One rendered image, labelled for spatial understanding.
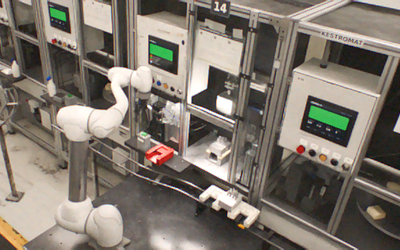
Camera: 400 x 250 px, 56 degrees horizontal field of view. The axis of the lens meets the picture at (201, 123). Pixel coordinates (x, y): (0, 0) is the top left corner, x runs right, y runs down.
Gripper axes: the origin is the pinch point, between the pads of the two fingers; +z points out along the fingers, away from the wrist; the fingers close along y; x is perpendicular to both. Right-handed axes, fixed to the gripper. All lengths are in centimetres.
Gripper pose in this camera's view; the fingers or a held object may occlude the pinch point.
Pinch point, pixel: (142, 121)
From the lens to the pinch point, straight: 265.1
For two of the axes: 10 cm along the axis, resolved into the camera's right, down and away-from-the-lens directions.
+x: -5.8, 3.8, -7.2
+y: -8.1, -3.9, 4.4
